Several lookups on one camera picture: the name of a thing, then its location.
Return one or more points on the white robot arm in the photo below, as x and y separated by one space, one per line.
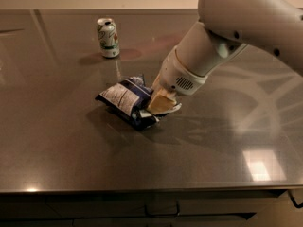
224 29

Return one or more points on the white 7up can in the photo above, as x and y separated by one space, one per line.
108 38

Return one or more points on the black drawer handle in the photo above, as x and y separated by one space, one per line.
174 214

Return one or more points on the blue chip bag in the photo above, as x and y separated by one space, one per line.
129 99

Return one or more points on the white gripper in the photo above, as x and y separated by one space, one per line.
174 75

